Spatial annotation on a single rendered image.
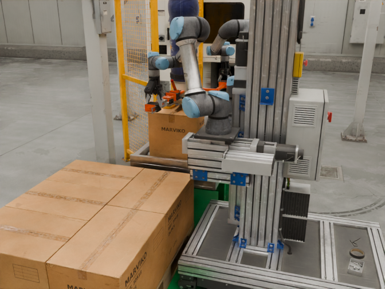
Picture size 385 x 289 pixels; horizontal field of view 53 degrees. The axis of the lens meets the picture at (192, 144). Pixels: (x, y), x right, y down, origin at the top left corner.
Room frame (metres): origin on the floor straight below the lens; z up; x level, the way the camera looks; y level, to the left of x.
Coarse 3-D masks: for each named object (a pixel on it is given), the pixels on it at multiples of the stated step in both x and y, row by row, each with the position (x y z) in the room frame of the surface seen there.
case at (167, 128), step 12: (180, 108) 2.93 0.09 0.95; (156, 120) 2.80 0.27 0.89; (168, 120) 2.77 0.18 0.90; (180, 120) 2.74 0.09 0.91; (192, 120) 2.71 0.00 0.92; (204, 120) 2.86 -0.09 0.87; (156, 132) 2.80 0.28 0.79; (168, 132) 2.77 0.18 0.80; (180, 132) 2.74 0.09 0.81; (156, 144) 2.80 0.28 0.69; (168, 144) 2.77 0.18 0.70; (180, 144) 2.74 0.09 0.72; (156, 156) 2.80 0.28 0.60; (168, 156) 2.77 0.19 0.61; (180, 156) 2.74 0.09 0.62
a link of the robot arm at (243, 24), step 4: (240, 20) 2.77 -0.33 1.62; (244, 20) 2.78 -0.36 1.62; (248, 20) 2.78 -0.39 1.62; (240, 24) 2.74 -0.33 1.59; (244, 24) 2.75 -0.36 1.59; (248, 24) 2.75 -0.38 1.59; (240, 28) 2.73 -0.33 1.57; (244, 28) 2.74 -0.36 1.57; (248, 28) 2.74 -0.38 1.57; (236, 36) 2.76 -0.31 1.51
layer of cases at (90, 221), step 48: (48, 192) 2.29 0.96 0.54; (96, 192) 2.29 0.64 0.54; (144, 192) 2.29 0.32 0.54; (192, 192) 2.55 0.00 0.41; (0, 240) 1.73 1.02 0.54; (48, 240) 1.73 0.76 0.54; (96, 240) 1.73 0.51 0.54; (144, 240) 1.73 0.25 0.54; (0, 288) 1.64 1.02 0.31; (48, 288) 1.55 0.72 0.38; (96, 288) 1.47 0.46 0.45; (144, 288) 1.68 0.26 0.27
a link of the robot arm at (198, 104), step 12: (180, 24) 2.07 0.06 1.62; (192, 24) 2.10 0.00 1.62; (180, 36) 2.07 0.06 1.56; (192, 36) 2.08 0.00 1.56; (180, 48) 2.08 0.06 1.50; (192, 48) 2.07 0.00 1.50; (192, 60) 2.05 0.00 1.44; (192, 72) 2.03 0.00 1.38; (192, 84) 2.01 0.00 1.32; (192, 96) 1.98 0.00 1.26; (204, 96) 1.99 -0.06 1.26; (192, 108) 1.94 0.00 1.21; (204, 108) 1.97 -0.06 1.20
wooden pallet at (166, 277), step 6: (192, 228) 2.54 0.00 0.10; (186, 234) 2.40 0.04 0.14; (186, 240) 2.45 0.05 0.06; (180, 246) 2.26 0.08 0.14; (180, 252) 2.35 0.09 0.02; (174, 258) 2.13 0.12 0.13; (174, 264) 2.21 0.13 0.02; (168, 270) 2.03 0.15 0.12; (174, 270) 2.15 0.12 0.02; (168, 276) 2.03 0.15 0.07; (162, 282) 1.94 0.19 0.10; (168, 282) 2.02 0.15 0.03; (156, 288) 1.83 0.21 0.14; (162, 288) 1.94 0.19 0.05
